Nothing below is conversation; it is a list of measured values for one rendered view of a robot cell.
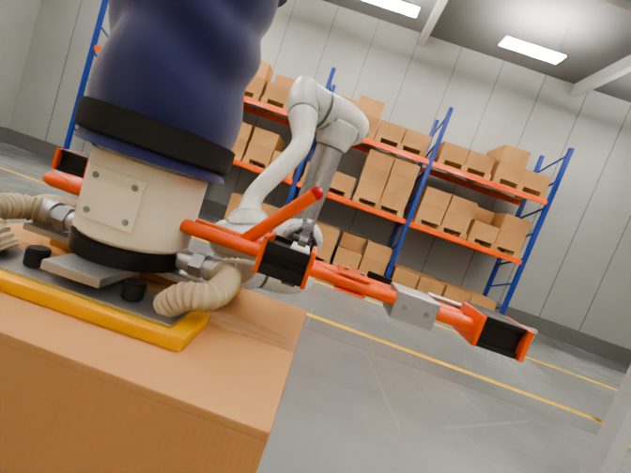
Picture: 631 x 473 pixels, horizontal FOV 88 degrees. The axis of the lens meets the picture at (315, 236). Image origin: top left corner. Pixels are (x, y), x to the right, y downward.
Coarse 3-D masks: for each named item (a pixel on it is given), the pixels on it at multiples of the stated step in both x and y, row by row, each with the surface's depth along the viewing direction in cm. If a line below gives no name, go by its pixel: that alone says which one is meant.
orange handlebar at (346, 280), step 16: (48, 176) 51; (64, 176) 51; (192, 224) 51; (208, 224) 55; (208, 240) 51; (224, 240) 51; (240, 240) 51; (256, 240) 55; (256, 256) 51; (320, 272) 51; (336, 272) 51; (352, 272) 53; (336, 288) 51; (352, 288) 51; (368, 288) 51; (384, 288) 51; (448, 320) 51; (464, 320) 51
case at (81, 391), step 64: (0, 320) 35; (64, 320) 39; (256, 320) 58; (0, 384) 34; (64, 384) 34; (128, 384) 33; (192, 384) 36; (256, 384) 40; (0, 448) 35; (64, 448) 34; (128, 448) 34; (192, 448) 33; (256, 448) 33
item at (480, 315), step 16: (464, 304) 56; (480, 320) 50; (496, 320) 50; (512, 320) 54; (464, 336) 52; (480, 336) 51; (496, 336) 51; (512, 336) 51; (528, 336) 50; (496, 352) 50; (512, 352) 51
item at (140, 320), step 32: (0, 256) 44; (32, 256) 44; (0, 288) 40; (32, 288) 40; (64, 288) 42; (96, 288) 44; (128, 288) 44; (96, 320) 40; (128, 320) 41; (160, 320) 42; (192, 320) 46
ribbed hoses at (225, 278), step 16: (0, 208) 47; (16, 208) 49; (32, 208) 51; (0, 224) 44; (0, 240) 44; (16, 240) 46; (224, 272) 49; (240, 272) 55; (176, 288) 43; (192, 288) 43; (208, 288) 44; (224, 288) 45; (160, 304) 43; (176, 304) 43; (192, 304) 43; (208, 304) 44
